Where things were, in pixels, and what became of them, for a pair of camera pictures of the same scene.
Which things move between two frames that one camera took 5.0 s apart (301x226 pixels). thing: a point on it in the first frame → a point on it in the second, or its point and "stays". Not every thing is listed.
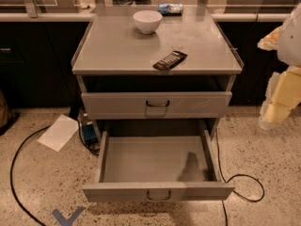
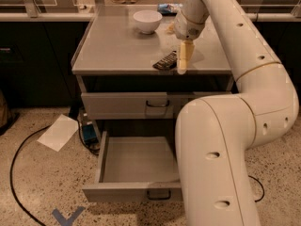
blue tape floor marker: (63, 221) stays
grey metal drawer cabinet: (174, 83) stays
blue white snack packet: (170, 8) stays
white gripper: (291, 44) → (185, 27)
